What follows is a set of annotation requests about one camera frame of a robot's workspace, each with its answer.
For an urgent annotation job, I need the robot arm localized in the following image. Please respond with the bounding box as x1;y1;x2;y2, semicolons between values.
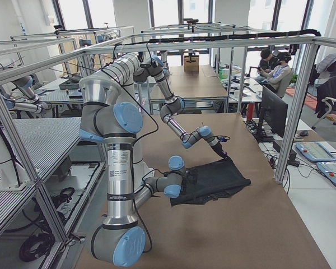
79;53;227;159
80;101;186;267

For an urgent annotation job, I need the office chair with jacket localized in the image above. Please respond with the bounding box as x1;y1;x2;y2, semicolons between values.
310;53;336;129

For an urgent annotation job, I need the striped metal work table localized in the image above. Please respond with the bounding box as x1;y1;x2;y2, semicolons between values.
0;117;107;197

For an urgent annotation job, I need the red bottle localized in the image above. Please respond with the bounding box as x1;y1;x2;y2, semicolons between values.
246;102;255;121

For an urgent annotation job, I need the seated person in cap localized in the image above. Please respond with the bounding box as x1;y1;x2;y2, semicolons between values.
255;48;279;84

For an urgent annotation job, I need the seated person with headset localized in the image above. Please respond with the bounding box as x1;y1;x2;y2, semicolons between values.
260;52;293;98

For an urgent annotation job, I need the cardboard box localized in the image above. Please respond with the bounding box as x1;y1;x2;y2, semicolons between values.
183;52;199;72

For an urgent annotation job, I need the black graphic t-shirt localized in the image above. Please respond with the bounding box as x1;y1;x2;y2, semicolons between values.
170;157;251;206

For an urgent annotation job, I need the aluminium frame cage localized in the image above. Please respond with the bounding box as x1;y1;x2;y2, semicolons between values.
0;29;320;235

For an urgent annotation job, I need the black computer monitor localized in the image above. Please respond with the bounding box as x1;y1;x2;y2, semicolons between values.
255;87;288;142

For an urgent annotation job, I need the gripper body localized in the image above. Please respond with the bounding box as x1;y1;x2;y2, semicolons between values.
182;170;198;192
211;142;226;157

